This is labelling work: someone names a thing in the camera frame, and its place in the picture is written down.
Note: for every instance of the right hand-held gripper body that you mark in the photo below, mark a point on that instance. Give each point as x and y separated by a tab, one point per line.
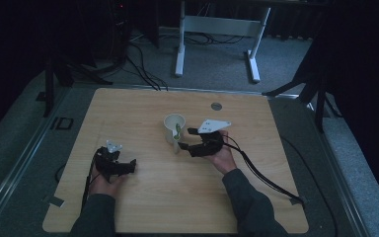
209	146

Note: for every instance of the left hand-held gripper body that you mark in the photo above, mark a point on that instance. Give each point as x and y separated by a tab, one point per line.
107	164

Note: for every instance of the white cup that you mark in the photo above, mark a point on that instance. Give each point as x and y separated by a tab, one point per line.
170	130

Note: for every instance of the person's right hand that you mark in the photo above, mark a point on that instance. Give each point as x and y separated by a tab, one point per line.
225	160

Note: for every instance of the person's left hand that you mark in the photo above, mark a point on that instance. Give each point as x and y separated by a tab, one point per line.
107	188

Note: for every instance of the grey round table grommet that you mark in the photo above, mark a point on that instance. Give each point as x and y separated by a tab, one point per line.
216	106

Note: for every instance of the grey tape piece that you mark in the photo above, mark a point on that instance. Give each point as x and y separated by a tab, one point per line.
56	201

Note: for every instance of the black tripod stand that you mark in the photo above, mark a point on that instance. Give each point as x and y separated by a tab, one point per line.
49	85
319	98

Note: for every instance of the black computer tower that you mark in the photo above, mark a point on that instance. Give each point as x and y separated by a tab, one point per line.
120	29

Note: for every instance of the metal floor rail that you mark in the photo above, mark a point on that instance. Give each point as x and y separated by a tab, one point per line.
19	158
339	177

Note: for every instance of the white desk frame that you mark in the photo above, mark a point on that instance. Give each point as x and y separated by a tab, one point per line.
222	25

